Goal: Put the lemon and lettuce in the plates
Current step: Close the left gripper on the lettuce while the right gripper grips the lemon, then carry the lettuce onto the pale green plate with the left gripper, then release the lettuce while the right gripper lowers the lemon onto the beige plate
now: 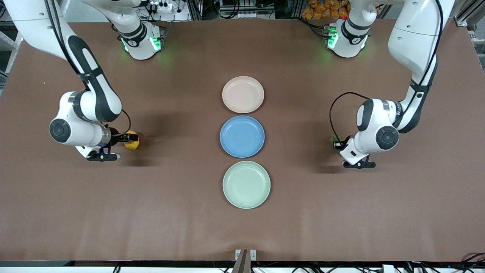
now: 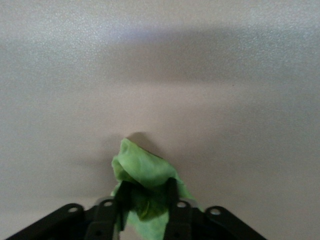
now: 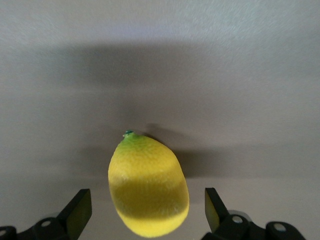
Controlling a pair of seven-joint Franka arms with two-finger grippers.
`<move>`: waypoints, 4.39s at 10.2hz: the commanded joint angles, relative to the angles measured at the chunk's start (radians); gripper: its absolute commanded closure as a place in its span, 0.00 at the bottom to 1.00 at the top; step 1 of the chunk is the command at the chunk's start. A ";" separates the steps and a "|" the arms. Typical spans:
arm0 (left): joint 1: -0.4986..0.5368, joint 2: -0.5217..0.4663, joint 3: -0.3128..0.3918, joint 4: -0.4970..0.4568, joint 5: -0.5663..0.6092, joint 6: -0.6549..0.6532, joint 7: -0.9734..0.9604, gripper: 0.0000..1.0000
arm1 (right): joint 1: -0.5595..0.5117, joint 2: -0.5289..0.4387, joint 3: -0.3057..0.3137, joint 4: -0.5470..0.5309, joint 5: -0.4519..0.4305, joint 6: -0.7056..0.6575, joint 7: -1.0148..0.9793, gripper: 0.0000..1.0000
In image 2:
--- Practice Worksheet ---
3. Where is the green lettuce leaf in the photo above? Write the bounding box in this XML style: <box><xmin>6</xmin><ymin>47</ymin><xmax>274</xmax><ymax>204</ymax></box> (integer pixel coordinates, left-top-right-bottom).
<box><xmin>110</xmin><ymin>138</ymin><xmax>201</xmax><ymax>240</ymax></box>

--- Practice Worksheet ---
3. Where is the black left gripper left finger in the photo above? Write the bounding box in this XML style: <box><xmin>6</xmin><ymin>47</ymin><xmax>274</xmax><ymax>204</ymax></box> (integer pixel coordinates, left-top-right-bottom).
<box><xmin>84</xmin><ymin>181</ymin><xmax>131</xmax><ymax>240</ymax></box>

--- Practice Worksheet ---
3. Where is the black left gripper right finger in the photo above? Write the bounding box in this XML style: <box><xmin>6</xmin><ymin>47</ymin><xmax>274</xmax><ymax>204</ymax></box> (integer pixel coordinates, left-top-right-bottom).
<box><xmin>163</xmin><ymin>177</ymin><xmax>201</xmax><ymax>240</ymax></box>

